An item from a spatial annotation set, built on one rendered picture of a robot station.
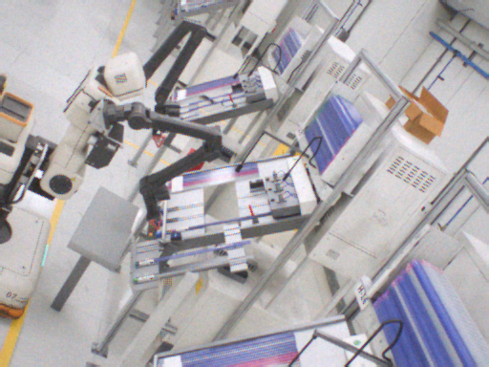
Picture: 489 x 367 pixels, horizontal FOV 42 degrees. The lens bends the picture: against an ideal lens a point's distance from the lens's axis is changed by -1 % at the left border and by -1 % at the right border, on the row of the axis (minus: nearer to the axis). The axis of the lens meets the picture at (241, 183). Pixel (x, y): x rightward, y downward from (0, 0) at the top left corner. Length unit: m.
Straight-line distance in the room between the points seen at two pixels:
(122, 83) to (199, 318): 1.27
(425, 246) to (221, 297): 1.36
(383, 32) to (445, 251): 4.13
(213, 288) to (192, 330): 0.29
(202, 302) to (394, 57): 3.68
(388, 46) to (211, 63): 2.31
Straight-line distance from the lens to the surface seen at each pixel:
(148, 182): 2.96
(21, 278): 3.15
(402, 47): 6.25
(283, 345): 2.34
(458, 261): 2.27
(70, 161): 2.97
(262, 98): 4.34
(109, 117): 2.70
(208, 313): 3.31
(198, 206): 3.30
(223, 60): 7.59
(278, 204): 3.07
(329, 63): 4.29
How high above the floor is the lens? 2.22
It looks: 21 degrees down
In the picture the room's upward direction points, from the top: 35 degrees clockwise
